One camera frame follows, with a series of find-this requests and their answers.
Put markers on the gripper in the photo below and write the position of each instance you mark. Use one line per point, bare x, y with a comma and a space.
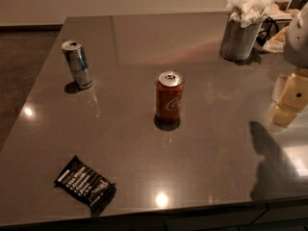
297, 43

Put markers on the black rxbar chocolate wrapper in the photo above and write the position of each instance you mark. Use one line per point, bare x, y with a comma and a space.
86, 185

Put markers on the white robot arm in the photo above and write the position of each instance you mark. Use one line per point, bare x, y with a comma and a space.
296, 41

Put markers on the red coke can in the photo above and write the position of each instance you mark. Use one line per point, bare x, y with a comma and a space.
169, 90

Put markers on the silver blue energy drink can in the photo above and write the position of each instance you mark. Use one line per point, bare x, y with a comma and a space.
76, 58

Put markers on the metal bucket napkin holder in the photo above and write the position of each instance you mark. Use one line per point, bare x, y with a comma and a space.
237, 42

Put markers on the white paper napkins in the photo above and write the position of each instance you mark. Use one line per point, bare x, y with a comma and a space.
248, 12

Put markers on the black wire basket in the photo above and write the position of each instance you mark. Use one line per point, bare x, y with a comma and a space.
270, 28

